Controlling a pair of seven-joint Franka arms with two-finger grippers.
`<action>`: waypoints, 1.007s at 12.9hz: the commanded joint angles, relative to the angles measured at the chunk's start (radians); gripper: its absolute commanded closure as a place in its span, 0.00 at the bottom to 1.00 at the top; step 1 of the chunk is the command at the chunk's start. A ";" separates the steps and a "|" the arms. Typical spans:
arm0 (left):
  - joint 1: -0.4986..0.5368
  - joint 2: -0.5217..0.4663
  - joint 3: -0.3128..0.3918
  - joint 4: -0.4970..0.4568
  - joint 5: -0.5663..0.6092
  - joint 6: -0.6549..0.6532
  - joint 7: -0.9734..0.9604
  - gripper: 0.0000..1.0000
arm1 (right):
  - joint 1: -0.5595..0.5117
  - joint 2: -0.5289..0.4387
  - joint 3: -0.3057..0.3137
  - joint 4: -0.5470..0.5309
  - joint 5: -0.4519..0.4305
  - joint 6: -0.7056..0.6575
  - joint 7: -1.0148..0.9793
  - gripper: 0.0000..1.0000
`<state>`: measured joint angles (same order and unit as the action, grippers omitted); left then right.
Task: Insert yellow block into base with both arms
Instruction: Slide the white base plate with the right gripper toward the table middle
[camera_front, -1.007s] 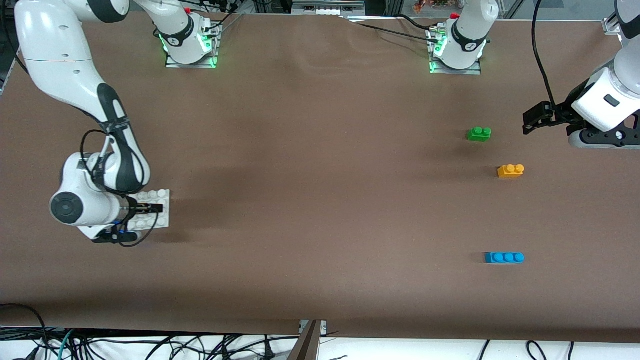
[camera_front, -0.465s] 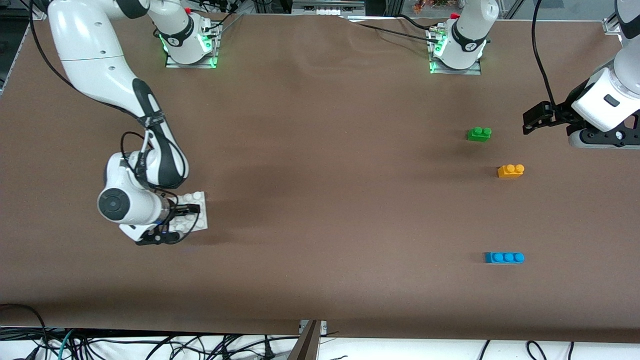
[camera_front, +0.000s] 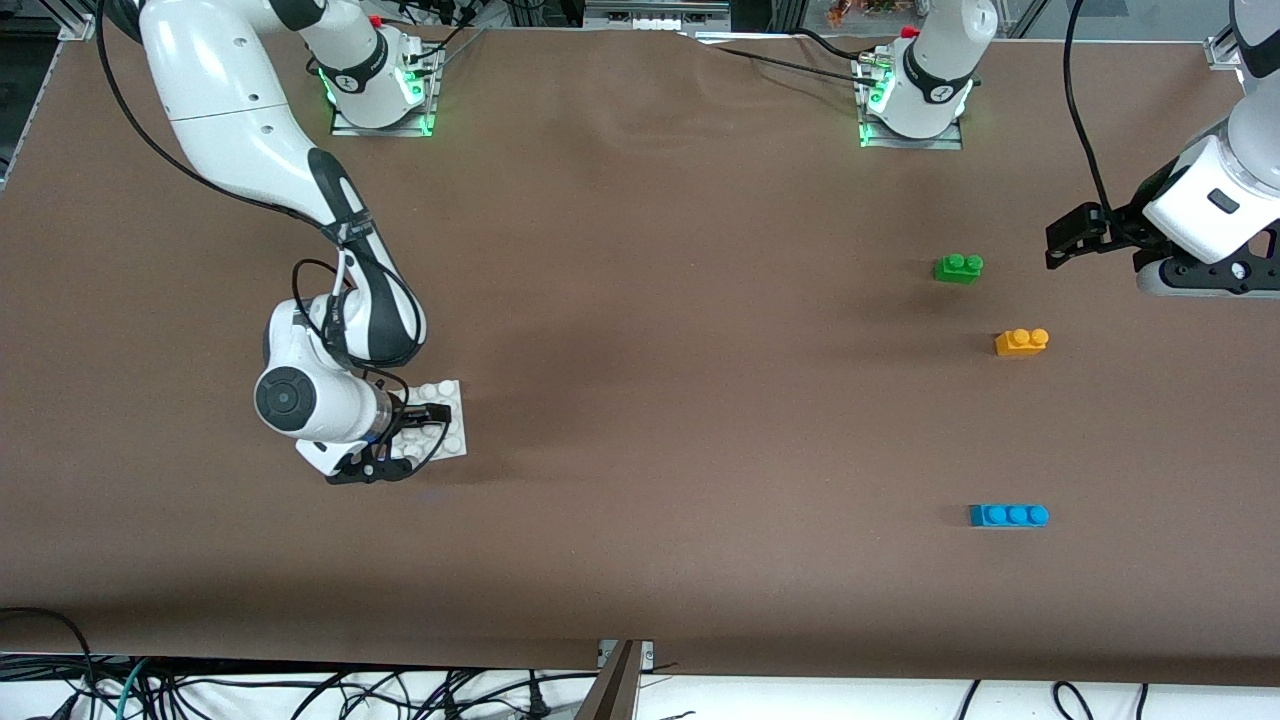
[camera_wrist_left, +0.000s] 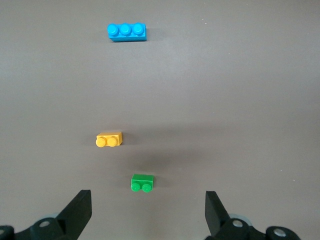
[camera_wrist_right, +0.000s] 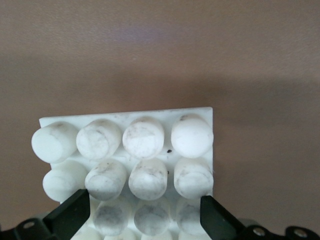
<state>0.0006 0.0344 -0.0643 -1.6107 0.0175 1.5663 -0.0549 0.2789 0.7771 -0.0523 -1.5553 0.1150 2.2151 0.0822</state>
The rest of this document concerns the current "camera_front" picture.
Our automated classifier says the white studded base plate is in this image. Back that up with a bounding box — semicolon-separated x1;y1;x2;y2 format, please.
388;378;469;461

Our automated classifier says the blue three-stud toy block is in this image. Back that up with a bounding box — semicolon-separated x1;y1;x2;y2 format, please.
968;504;1051;529

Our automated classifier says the brown table cover sheet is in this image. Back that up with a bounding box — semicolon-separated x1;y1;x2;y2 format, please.
0;18;1280;687

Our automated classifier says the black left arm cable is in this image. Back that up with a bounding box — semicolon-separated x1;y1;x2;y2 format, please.
1062;0;1116;223

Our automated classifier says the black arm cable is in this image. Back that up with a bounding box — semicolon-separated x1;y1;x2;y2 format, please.
1062;0;1116;223
95;0;453;471

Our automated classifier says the teal cable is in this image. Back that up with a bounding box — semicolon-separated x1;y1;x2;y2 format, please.
118;657;153;720

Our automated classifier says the black looped cable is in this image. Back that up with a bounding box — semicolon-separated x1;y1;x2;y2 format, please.
0;607;96;720

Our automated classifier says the short black cable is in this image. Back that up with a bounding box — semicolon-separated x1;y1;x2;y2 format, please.
795;28;881;61

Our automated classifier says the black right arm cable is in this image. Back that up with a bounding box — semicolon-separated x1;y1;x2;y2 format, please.
95;0;453;471

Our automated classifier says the aluminium frame post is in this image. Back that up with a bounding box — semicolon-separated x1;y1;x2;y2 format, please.
573;640;643;720

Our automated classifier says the long black cable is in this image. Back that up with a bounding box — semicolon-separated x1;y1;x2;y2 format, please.
690;35;881;91

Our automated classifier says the black base cable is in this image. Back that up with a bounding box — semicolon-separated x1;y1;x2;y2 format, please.
405;20;491;71

